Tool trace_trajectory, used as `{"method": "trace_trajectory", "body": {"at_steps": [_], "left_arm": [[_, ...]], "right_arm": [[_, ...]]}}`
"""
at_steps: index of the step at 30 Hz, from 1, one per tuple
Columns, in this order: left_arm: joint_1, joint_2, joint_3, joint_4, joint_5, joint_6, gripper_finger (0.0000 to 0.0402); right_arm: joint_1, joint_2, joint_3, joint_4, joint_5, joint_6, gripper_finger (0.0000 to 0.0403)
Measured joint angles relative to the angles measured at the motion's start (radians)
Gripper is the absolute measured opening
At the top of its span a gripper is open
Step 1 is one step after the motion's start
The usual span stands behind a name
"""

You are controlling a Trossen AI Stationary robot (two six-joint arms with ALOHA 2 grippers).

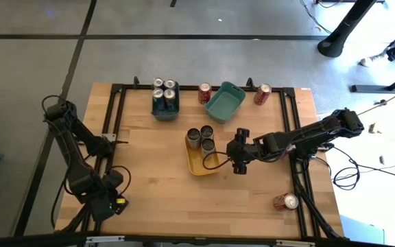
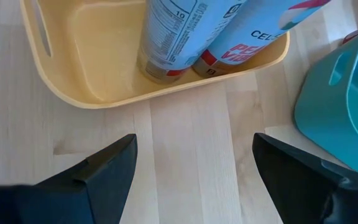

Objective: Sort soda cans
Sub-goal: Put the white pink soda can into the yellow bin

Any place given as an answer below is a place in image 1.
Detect person's foot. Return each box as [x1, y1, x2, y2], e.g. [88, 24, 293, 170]
[360, 54, 387, 68]

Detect grey blue box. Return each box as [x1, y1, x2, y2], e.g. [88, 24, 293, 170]
[339, 214, 387, 246]

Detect dark blue plastic bin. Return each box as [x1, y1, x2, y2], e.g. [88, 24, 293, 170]
[151, 79, 180, 121]

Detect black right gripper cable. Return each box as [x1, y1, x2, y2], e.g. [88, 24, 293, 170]
[202, 150, 231, 172]

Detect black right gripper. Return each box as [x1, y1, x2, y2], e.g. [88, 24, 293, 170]
[226, 127, 255, 176]

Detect silver frame bracket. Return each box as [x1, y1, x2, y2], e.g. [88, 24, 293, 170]
[275, 239, 315, 247]
[85, 235, 125, 244]

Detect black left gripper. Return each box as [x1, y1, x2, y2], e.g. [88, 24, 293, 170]
[87, 170, 130, 222]

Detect black desk foot bar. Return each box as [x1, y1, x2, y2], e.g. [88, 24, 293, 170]
[350, 67, 395, 93]

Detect yellow plastic bin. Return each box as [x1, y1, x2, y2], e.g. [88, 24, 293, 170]
[184, 133, 221, 177]

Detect green plastic bin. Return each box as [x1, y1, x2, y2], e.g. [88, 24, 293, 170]
[204, 81, 247, 124]

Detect black looped floor cables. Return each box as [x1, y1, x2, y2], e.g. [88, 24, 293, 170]
[331, 145, 395, 191]

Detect black pedestal leg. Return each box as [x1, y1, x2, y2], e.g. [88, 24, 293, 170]
[317, 0, 376, 58]

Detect silver soda can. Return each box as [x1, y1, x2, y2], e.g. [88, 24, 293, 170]
[200, 124, 215, 141]
[200, 138, 217, 159]
[186, 128, 202, 150]

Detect black floor cable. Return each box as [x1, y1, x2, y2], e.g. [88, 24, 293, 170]
[50, 178, 69, 229]

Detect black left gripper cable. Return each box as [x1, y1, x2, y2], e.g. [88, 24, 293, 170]
[110, 165, 132, 197]

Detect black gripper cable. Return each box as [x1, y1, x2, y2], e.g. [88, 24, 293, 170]
[110, 165, 132, 197]
[202, 150, 231, 172]

